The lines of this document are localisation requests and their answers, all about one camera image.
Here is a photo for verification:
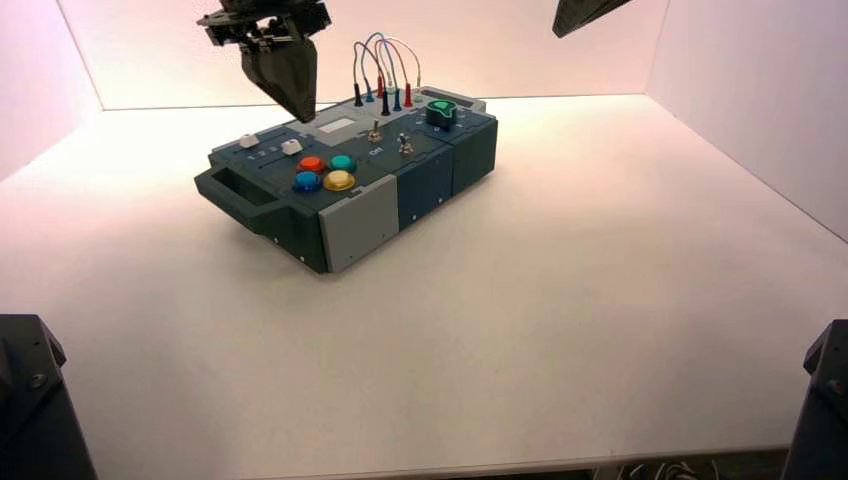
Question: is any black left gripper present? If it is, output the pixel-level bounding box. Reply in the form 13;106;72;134
197;0;332;125

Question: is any blue plug jumper cable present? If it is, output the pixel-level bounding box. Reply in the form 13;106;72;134
362;31;404;113

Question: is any black plug jumper cable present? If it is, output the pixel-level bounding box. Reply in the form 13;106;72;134
352;40;392;117

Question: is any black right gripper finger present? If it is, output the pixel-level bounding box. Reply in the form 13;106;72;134
553;0;601;39
561;0;635;38

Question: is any white plug jumper cable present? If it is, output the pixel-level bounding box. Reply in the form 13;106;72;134
385;37;425;106

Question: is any red plug jumper cable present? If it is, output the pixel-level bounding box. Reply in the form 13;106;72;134
374;38;415;109

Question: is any green rotary knob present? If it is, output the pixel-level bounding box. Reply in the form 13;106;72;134
424;99;460;131

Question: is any dark teal control box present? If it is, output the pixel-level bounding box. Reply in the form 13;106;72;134
193;84;499;275

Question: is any white floor cable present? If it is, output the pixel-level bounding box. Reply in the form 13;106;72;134
596;461;730;480

